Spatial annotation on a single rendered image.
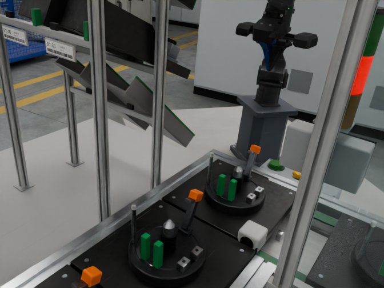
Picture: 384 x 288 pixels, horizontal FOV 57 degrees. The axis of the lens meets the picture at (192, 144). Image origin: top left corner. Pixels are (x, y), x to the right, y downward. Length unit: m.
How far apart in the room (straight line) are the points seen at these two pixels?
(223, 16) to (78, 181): 3.13
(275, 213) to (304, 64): 3.06
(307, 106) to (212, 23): 1.33
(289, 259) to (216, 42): 3.52
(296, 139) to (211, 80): 3.61
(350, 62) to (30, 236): 0.75
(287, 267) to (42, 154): 0.86
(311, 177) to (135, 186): 0.60
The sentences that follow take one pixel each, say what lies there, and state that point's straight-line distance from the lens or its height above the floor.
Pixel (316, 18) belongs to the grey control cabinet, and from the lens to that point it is 3.72.
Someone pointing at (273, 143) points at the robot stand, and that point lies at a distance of 1.17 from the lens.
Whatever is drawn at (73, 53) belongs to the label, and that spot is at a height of 1.28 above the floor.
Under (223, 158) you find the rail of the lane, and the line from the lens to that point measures 1.01.
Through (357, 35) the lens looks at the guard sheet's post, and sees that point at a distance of 0.47.
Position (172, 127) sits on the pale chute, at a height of 1.06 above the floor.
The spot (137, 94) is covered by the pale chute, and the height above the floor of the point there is 1.18.
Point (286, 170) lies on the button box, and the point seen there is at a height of 0.96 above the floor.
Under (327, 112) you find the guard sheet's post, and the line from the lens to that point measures 0.50.
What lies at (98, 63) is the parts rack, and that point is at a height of 1.28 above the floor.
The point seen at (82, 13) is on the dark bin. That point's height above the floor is 1.34.
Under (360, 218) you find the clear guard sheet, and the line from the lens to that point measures 0.56.
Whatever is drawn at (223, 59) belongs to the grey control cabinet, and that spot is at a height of 0.48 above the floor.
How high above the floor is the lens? 1.45
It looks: 28 degrees down
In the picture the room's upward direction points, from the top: 5 degrees clockwise
